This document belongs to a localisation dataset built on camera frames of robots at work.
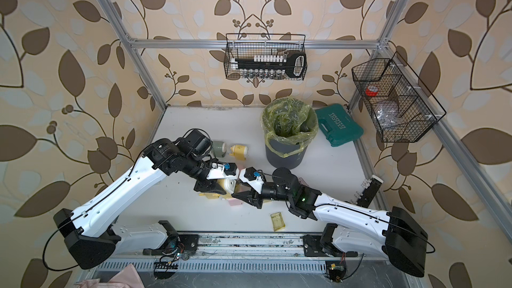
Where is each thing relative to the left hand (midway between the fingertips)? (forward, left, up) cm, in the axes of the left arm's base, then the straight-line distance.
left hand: (223, 179), depth 67 cm
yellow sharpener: (+22, -2, -16) cm, 27 cm away
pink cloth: (-26, +33, -24) cm, 49 cm away
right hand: (-1, -4, -3) cm, 5 cm away
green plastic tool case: (+39, -53, -16) cm, 68 cm away
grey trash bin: (+21, -27, -23) cm, 41 cm away
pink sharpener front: (-1, -2, -20) cm, 20 cm away
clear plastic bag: (+21, -59, +11) cm, 64 cm away
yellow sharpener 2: (-3, -3, +2) cm, 5 cm away
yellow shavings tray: (-8, -20, -23) cm, 31 cm away
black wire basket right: (+23, -65, +12) cm, 70 cm away
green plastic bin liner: (+29, -25, -2) cm, 39 cm away
